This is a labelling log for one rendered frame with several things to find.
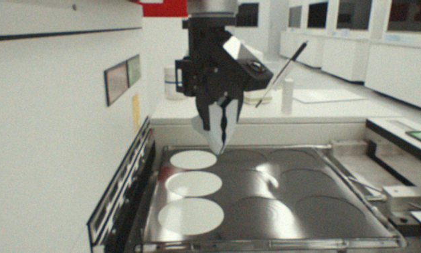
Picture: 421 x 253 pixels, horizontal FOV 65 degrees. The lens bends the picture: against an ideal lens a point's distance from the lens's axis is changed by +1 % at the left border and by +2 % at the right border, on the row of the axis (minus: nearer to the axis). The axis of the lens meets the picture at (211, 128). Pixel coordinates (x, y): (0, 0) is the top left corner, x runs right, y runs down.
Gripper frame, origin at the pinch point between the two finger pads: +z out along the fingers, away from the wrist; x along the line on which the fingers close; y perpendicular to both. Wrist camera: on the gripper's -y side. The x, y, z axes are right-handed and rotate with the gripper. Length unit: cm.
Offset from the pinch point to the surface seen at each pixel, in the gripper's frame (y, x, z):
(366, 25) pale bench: 259, -636, -14
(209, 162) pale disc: 12.5, -8.2, 9.0
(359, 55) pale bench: 256, -619, 40
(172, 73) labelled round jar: 42.7, -21.0, -5.7
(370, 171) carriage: -10.7, -33.5, 11.2
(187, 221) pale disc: -1.6, 8.6, 9.1
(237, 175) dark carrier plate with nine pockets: 4.2, -8.5, 9.1
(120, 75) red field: 10.6, 11.1, -11.7
